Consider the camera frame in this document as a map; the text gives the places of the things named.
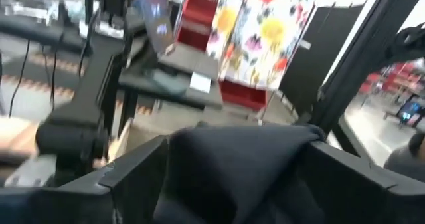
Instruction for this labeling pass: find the person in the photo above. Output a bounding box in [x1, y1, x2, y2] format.
[383, 130, 425, 182]

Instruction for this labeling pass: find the black rig frame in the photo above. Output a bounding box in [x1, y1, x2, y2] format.
[310, 0, 425, 135]

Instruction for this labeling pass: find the floral print panel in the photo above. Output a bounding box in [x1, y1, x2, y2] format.
[205, 0, 321, 92]

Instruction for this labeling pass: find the small lit screen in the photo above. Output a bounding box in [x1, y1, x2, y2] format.
[396, 96, 425, 128]

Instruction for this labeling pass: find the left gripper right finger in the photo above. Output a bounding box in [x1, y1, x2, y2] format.
[303, 140, 425, 224]

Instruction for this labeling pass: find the white paper sheet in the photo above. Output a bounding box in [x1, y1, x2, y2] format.
[189, 71, 213, 94]

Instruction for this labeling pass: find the dark monitor screen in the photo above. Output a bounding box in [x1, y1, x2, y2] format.
[139, 0, 175, 54]

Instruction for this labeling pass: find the red shelf unit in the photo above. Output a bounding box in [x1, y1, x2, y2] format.
[174, 0, 269, 112]

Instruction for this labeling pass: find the black garment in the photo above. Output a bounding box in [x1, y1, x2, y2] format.
[151, 121, 329, 224]

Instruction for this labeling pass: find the black panel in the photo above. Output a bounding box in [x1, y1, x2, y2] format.
[278, 0, 366, 118]

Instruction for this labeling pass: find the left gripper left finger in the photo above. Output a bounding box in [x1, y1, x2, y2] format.
[0, 134, 171, 224]

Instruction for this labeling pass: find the black side table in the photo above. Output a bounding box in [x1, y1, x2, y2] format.
[0, 13, 147, 57]
[118, 43, 224, 111]

